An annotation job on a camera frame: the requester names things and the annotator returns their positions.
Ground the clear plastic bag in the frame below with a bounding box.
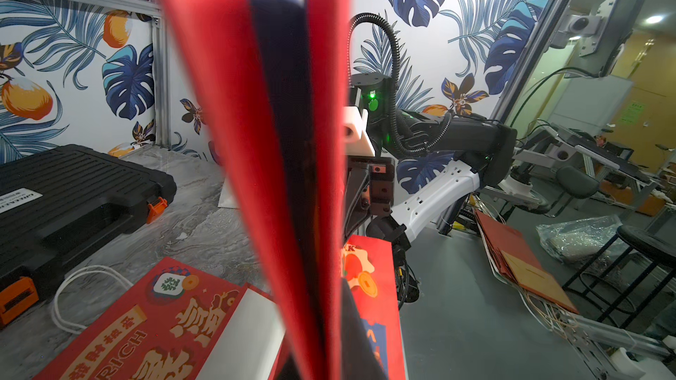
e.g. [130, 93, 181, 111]
[536, 215, 622, 263]

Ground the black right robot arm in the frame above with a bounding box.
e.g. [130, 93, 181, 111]
[350, 12, 517, 241]

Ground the black tool case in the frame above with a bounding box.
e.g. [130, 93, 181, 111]
[1, 144, 177, 327]

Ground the red paper bag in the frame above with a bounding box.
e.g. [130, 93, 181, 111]
[38, 258, 290, 379]
[158, 0, 407, 379]

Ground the black stool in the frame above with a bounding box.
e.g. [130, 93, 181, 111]
[563, 224, 675, 328]

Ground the stack of flat bags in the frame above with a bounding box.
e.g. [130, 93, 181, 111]
[475, 210, 577, 313]

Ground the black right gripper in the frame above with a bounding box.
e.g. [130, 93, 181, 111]
[343, 156, 395, 238]

